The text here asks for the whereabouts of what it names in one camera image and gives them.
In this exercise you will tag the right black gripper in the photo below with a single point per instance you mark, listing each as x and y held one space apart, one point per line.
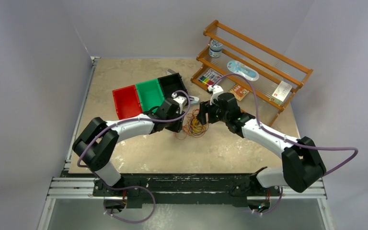
205 108

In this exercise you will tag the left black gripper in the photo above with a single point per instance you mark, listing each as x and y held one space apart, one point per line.
177 127

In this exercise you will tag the red plastic bin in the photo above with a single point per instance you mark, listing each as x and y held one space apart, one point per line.
127 103

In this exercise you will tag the green plastic bin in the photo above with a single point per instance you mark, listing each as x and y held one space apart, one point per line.
150 94

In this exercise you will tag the black plastic bin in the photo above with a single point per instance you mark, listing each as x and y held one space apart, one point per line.
170 84

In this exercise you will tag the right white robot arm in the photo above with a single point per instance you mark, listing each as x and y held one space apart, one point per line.
301 162

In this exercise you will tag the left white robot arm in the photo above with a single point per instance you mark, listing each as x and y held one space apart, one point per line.
96 143

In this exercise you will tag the orange card pack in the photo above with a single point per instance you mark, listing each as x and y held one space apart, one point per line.
240 92

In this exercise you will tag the coloured marker pack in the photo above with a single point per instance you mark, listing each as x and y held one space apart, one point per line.
209 77

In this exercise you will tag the grey white stapler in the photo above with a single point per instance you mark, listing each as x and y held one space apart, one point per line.
170 72

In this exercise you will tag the blue packaged tool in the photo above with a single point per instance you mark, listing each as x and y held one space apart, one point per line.
241 69

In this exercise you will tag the wooden tiered shelf rack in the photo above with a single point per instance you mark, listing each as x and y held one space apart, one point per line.
272 67

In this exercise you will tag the white blue round jar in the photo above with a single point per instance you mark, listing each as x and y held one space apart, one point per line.
215 48

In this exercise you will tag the white red small box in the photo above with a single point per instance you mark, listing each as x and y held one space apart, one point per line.
280 93

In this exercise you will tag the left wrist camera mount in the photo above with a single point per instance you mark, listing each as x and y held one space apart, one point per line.
181 100

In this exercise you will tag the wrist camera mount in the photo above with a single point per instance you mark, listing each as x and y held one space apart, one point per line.
181 100
215 91

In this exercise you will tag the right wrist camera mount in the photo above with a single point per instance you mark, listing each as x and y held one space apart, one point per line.
215 91

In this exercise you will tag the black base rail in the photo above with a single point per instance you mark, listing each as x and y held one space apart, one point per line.
236 189

